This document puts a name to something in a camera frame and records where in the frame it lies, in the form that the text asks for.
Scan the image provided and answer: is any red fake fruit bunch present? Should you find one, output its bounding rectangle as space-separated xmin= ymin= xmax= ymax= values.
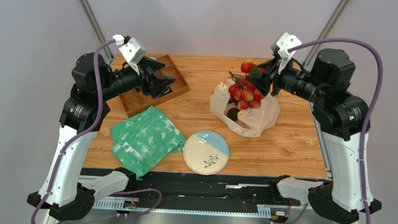
xmin=227 ymin=59 xmax=264 ymax=110

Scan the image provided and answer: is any translucent white plastic bag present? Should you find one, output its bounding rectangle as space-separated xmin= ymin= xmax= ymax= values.
xmin=209 ymin=80 xmax=280 ymax=137

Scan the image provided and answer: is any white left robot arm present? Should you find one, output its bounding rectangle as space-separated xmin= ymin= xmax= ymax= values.
xmin=27 ymin=53 xmax=176 ymax=223

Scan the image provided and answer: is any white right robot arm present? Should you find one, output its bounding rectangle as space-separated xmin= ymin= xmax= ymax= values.
xmin=247 ymin=48 xmax=382 ymax=224

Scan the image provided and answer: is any dark round fake fruit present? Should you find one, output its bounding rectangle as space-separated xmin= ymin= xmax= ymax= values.
xmin=226 ymin=108 xmax=240 ymax=122

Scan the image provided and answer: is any wooden compartment tray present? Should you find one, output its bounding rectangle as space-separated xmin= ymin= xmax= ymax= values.
xmin=119 ymin=55 xmax=190 ymax=117

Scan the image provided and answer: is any green white cloth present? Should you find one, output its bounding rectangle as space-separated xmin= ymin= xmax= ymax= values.
xmin=110 ymin=107 xmax=186 ymax=180

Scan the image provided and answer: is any cream and blue ceramic plate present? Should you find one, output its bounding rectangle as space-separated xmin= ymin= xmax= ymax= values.
xmin=183 ymin=130 xmax=229 ymax=176

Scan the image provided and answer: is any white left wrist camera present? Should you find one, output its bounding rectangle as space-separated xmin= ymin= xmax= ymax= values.
xmin=119 ymin=36 xmax=147 ymax=76

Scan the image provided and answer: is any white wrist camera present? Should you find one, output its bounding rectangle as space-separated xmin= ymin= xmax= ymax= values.
xmin=271 ymin=32 xmax=302 ymax=75
xmin=119 ymin=36 xmax=147 ymax=76

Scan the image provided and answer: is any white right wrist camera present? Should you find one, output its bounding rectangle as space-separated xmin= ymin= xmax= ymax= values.
xmin=271 ymin=32 xmax=302 ymax=75

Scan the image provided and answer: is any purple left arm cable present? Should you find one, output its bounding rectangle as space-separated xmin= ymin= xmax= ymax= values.
xmin=30 ymin=31 xmax=168 ymax=224

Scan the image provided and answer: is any aluminium frame rail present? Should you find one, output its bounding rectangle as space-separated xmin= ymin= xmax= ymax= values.
xmin=78 ymin=0 xmax=107 ymax=44

